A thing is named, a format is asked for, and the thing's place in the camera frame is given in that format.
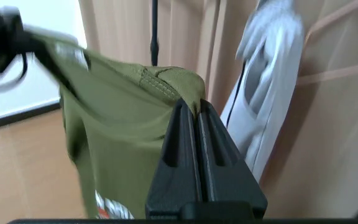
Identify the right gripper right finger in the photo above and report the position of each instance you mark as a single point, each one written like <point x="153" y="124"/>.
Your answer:
<point x="228" y="186"/>

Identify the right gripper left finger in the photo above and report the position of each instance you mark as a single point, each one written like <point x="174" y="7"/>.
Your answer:
<point x="176" y="186"/>

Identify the pale grey shorts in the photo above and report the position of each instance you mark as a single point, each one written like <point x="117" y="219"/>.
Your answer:
<point x="269" y="93"/>

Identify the green garment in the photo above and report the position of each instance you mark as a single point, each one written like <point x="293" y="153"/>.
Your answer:
<point x="120" y="124"/>

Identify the black clothes rack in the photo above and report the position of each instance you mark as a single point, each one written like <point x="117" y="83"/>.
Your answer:
<point x="154" y="31"/>

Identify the pink clothes hanger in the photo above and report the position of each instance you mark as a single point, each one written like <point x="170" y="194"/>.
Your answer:
<point x="337" y="74"/>

